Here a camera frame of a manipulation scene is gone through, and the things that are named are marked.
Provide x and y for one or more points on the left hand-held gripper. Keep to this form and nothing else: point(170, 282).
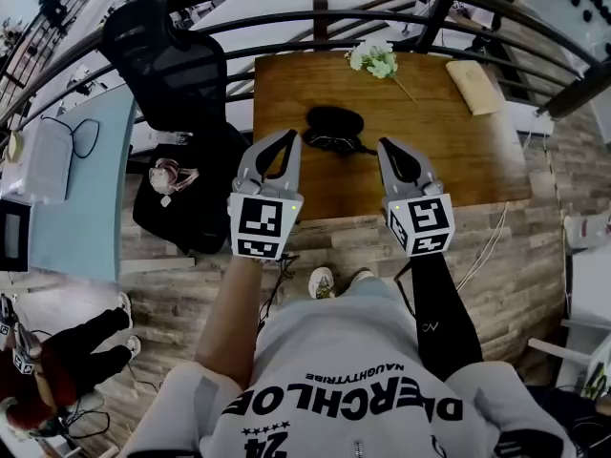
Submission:
point(260, 220)

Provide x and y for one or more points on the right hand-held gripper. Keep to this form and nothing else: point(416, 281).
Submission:
point(425, 222)

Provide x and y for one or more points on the black glasses case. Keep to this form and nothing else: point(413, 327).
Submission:
point(334, 119)

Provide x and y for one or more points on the person's right forearm black sleeve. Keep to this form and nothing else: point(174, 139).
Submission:
point(441, 318)

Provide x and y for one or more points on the person's left forearm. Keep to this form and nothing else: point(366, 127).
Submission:
point(234, 313)

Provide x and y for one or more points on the thin-framed glasses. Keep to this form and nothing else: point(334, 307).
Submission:
point(334, 142)

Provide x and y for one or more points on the black bag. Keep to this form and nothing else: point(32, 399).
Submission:
point(210, 193)

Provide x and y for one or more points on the white artificial flower sprig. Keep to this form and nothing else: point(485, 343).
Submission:
point(374, 60)

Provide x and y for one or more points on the person's white right shoe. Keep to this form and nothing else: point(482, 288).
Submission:
point(362, 276)

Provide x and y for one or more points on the person's white shoe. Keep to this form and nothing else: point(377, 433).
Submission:
point(362, 276)
point(321, 282)

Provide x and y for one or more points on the person's light trousers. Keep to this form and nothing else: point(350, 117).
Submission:
point(370, 288)

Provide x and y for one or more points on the person's white left shoe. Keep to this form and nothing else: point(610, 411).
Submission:
point(321, 282)

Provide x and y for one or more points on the white rectangular box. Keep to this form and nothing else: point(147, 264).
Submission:
point(527, 118)

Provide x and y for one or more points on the black mesh office chair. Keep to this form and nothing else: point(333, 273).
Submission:
point(167, 65)

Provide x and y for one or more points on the black metal railing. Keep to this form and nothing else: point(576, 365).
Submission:
point(305, 17)

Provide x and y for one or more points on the white red-labelled storage box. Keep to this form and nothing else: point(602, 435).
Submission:
point(589, 232)

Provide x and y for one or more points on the light blue table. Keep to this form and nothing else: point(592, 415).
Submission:
point(81, 217)

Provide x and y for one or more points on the clear plastic box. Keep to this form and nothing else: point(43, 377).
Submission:
point(45, 160)

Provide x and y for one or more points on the person's white printed t-shirt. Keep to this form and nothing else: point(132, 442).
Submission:
point(343, 389)

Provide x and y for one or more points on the black framed monitor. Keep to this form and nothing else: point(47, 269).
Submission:
point(13, 234)

